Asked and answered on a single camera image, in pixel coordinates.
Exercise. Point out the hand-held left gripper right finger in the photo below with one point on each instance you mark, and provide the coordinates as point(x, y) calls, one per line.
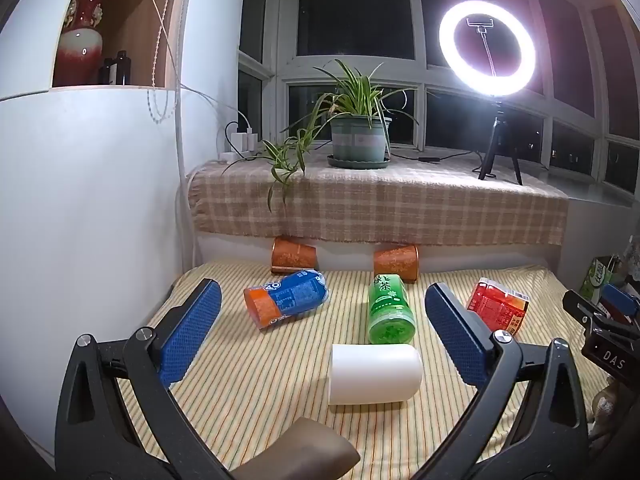
point(456, 341)

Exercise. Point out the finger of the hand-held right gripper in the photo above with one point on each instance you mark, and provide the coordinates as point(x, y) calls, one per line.
point(581, 306)
point(621, 299)

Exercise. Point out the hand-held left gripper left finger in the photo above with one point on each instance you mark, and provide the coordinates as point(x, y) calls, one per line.
point(194, 331)

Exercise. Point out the white cup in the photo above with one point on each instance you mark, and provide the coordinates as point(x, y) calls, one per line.
point(375, 374)

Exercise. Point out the green printed cup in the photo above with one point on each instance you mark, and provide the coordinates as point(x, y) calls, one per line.
point(391, 310)

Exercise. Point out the copper patterned cup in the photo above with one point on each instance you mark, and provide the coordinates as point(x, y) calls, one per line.
point(396, 262)
point(294, 256)

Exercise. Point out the blue and orange cup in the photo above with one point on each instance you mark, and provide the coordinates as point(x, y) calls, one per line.
point(287, 299)

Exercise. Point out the green paper bag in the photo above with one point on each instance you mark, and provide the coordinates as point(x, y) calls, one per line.
point(597, 277)

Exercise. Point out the striped table cloth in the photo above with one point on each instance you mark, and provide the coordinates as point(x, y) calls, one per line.
point(270, 380)

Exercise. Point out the checked beige cloth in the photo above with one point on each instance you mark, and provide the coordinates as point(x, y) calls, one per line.
point(400, 205)

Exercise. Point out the brown curved object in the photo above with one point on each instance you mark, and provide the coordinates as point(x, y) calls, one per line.
point(305, 447)

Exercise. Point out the white cabinet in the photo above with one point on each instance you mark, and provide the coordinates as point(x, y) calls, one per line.
point(90, 200)

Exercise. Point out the white power strip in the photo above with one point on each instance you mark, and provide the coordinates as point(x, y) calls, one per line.
point(235, 156)

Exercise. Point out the black tripod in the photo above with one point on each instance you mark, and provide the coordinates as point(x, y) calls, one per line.
point(496, 130)

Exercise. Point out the white chargers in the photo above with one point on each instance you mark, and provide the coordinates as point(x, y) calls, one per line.
point(246, 141)

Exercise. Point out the green pot saucer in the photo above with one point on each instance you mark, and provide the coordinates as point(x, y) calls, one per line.
point(357, 162)

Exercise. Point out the green plant pot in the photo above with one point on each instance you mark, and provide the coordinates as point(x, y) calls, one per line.
point(360, 137)

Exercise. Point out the spider plant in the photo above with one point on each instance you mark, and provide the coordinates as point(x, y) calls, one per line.
point(350, 95)

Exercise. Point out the dark bottle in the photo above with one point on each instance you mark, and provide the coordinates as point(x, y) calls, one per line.
point(121, 67)

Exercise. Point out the red and white vase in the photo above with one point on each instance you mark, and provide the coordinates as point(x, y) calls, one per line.
point(80, 45)

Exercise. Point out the white window frame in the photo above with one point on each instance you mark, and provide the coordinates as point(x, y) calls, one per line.
point(280, 15)

